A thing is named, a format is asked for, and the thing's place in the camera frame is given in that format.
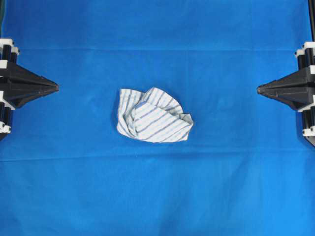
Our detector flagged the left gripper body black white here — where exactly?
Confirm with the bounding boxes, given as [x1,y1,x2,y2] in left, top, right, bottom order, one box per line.
[0,38,20,141]

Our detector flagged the blue table cloth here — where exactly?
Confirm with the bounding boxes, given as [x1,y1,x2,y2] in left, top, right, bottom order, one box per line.
[0,0,315,236]

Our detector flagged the white blue striped towel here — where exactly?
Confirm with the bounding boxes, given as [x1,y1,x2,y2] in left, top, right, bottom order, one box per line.
[117,87,193,143]

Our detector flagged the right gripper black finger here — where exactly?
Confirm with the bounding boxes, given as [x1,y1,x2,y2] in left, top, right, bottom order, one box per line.
[257,65,315,92]
[257,89,314,111]

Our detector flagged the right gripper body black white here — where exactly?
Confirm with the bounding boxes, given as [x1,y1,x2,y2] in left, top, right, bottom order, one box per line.
[296,41,315,148]

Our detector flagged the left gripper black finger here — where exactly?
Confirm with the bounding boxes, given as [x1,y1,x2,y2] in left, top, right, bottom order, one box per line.
[0,63,59,89]
[0,86,59,109]

